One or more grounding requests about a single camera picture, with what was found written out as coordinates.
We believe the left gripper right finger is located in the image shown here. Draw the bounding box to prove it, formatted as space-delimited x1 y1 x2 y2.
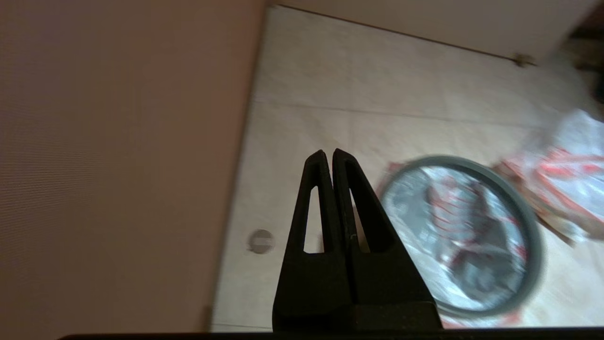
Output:
332 149 444 330

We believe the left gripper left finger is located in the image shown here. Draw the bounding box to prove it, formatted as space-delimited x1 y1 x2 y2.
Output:
273 150 352 330

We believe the gray bin rim ring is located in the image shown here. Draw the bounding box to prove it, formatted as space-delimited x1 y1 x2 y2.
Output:
377 155 544 318

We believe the clear plastic bag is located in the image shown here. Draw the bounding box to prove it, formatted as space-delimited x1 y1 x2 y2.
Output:
492 108 604 247

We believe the round grey floor plate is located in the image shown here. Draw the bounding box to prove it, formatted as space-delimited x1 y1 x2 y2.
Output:
247 229 276 255

